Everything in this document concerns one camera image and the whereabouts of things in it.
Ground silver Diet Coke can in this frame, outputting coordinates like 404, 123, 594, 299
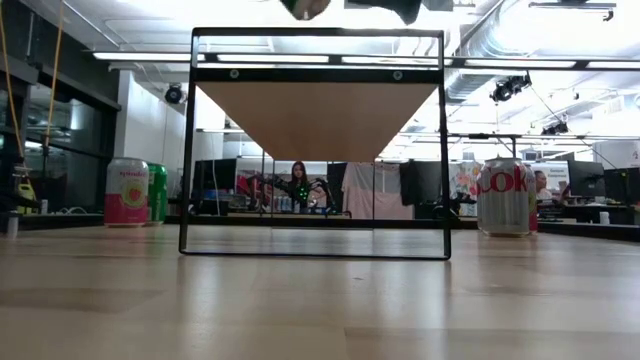
475, 157, 532, 238

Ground black ceiling spotlight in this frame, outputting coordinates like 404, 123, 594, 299
489, 73, 533, 104
539, 121, 570, 137

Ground white hanging shirt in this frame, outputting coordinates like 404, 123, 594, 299
341, 160, 416, 221

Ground floral hanging cloth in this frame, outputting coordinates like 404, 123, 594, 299
447, 160, 481, 217

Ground background black robot arms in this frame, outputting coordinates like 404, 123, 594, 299
247, 172, 339, 216

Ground person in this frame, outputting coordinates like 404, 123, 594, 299
532, 169, 571, 204
287, 160, 314, 209

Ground pink white Spindrift can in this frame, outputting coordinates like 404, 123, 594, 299
524, 164, 539, 235
103, 157, 150, 229

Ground ceiling light strip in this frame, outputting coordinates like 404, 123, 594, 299
92, 49, 640, 71

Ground yellow plastic jug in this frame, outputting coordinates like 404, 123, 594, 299
14, 177, 39, 214

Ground wooden shelf black metal frame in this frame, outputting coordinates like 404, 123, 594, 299
178, 27, 454, 261

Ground black ceiling camera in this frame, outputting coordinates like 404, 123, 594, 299
163, 83, 185, 105

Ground yellow power cable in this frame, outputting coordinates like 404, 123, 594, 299
0, 0, 65, 161

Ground black aluminium table frame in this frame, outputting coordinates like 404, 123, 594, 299
0, 212, 640, 244

